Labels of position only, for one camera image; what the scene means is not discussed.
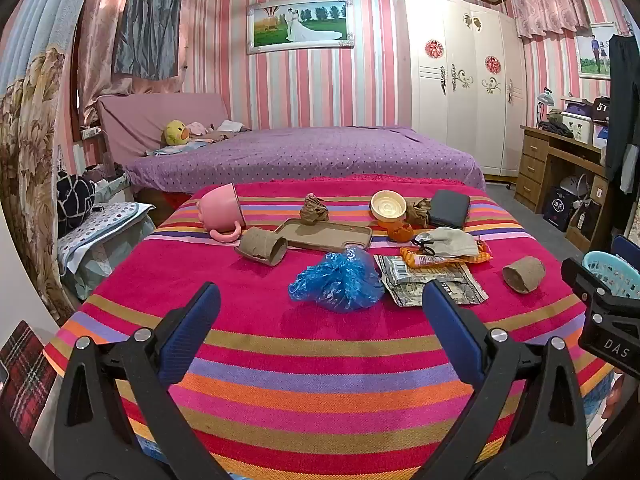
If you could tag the pink satin curtain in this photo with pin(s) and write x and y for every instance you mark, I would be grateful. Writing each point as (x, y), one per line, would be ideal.
(97, 35)

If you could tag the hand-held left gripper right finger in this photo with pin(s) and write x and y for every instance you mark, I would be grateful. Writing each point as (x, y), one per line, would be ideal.
(450, 330)

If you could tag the white power strip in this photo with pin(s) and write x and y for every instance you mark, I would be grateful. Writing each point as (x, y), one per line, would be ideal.
(90, 132)

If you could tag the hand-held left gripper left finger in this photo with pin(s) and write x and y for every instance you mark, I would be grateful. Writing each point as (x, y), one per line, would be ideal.
(192, 330)

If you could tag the tan phone case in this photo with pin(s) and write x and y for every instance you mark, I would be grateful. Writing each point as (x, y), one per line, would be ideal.
(320, 232)

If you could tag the dark bag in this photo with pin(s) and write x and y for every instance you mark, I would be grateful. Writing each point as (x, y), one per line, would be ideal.
(560, 127)

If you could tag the framed wedding picture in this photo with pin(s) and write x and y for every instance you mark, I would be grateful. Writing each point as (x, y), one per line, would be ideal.
(300, 22)

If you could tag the yellow duck plush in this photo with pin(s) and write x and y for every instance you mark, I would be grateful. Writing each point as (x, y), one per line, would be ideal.
(175, 132)

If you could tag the blue plastic bag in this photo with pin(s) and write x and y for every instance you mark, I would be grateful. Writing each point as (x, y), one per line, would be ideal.
(337, 280)

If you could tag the grey cloth pouch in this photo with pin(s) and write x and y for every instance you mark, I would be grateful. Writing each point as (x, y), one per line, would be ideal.
(452, 242)

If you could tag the white cloth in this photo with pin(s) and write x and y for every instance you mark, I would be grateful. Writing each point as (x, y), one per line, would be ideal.
(230, 126)

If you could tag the floral curtain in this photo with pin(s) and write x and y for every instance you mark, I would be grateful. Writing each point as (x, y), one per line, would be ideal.
(30, 160)

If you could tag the black paper bag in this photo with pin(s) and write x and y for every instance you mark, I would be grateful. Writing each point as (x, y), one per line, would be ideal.
(557, 207)

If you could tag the brown paper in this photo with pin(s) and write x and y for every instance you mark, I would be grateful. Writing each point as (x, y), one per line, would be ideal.
(313, 208)
(417, 211)

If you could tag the grey hanging cloth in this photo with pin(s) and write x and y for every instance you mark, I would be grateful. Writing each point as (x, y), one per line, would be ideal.
(147, 20)

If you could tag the pink headboard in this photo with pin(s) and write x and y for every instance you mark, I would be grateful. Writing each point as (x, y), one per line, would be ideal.
(145, 120)

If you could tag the cream plastic bowl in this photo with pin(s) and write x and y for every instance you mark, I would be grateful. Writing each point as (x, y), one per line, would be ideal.
(388, 205)

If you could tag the silver printed wrapper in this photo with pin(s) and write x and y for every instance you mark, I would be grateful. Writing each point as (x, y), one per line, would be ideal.
(442, 291)

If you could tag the small framed photo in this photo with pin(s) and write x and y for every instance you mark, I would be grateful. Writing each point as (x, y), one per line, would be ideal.
(595, 52)

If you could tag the dark hanging clothes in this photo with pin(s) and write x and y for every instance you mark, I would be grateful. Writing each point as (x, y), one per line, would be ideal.
(622, 110)

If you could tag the desk lamp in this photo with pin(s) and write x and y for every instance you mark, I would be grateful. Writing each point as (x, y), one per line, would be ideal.
(545, 97)

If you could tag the large cardboard tube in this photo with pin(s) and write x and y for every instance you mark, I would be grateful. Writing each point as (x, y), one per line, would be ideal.
(257, 246)

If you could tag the light blue plastic basket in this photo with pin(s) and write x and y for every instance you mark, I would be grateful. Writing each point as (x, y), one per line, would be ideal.
(612, 267)

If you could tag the pink valance curtain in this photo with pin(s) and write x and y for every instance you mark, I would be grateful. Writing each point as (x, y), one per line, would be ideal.
(547, 5)

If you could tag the small cardboard tube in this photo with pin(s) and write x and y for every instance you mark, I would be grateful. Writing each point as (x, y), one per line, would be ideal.
(525, 274)

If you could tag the pink cup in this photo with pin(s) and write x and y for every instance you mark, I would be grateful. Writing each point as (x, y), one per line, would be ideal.
(220, 207)

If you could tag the white storage box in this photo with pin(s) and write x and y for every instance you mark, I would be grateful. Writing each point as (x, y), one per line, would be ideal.
(577, 127)

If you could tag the polka dot cloth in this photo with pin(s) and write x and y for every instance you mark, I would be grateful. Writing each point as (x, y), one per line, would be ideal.
(107, 217)

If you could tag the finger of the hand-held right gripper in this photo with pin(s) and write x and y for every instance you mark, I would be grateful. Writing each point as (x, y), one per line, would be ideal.
(582, 277)

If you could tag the white wardrobe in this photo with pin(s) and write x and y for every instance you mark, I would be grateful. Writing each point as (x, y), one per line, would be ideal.
(460, 80)

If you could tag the wooden desk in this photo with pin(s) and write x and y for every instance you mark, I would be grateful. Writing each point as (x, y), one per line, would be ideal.
(537, 160)

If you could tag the white fan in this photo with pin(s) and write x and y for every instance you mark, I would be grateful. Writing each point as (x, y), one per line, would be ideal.
(575, 187)

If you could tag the purple dotted bed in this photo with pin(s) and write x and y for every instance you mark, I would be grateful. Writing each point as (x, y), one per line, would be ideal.
(310, 155)

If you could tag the pink clothes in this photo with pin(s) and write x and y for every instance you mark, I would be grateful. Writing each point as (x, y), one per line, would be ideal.
(197, 129)

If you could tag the orange snack wrapper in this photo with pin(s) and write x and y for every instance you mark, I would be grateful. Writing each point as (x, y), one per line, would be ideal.
(435, 260)

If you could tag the plaid cloth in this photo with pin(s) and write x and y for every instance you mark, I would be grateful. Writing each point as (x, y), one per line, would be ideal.
(27, 380)

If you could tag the black patterned bag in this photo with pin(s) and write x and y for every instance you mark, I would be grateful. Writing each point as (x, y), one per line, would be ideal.
(75, 195)

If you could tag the striped red blanket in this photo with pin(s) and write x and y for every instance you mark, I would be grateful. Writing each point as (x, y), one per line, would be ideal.
(310, 360)

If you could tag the black power bank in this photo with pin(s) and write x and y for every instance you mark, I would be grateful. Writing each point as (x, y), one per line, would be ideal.
(450, 208)

